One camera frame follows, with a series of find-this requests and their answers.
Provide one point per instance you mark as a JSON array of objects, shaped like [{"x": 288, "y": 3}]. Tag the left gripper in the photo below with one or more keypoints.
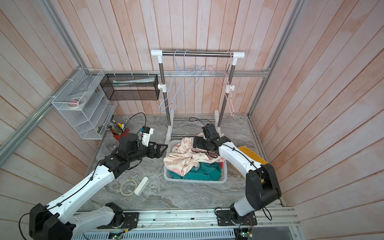
[{"x": 153, "y": 155}]

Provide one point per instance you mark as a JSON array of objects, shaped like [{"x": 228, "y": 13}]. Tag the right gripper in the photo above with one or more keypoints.
[{"x": 200, "y": 145}]

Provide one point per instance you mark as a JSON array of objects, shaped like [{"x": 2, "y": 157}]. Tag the cream pink print jacket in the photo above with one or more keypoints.
[{"x": 189, "y": 156}]

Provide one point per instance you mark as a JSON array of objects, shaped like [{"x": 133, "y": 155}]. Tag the green jacket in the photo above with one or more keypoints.
[{"x": 205, "y": 172}]

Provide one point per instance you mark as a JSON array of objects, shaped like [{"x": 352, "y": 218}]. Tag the pink hanger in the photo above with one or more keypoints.
[{"x": 223, "y": 79}]

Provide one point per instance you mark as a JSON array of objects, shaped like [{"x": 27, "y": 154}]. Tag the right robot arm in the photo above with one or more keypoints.
[{"x": 262, "y": 186}]

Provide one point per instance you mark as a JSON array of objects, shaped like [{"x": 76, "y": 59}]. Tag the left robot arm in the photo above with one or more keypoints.
[{"x": 58, "y": 220}]

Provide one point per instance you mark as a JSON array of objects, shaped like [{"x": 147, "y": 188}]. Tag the white plastic laundry basket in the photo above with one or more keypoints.
[{"x": 225, "y": 175}]

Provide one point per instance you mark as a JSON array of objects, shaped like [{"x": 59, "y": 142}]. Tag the white clothes rack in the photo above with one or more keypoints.
[{"x": 163, "y": 87}]

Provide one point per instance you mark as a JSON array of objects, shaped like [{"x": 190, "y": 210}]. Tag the white remote-like bar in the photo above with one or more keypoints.
[{"x": 141, "y": 186}]

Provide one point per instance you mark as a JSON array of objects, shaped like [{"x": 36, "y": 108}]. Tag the red pencil cup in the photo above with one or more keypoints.
[{"x": 118, "y": 137}]

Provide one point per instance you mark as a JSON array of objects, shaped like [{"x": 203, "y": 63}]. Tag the yellow plastic tray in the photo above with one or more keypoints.
[{"x": 252, "y": 156}]

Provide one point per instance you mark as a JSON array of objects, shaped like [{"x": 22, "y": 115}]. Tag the black mesh basket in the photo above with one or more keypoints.
[{"x": 131, "y": 87}]

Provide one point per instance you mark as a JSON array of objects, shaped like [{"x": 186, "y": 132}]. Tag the tape roll on shelf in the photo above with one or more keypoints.
[{"x": 75, "y": 103}]

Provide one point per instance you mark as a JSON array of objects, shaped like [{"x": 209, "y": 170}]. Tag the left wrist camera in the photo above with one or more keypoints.
[{"x": 146, "y": 135}]

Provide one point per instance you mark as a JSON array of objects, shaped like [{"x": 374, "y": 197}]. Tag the white wire shelf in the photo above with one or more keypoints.
[{"x": 84, "y": 105}]

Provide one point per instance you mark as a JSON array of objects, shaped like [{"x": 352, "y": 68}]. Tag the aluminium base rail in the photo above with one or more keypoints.
[{"x": 200, "y": 224}]

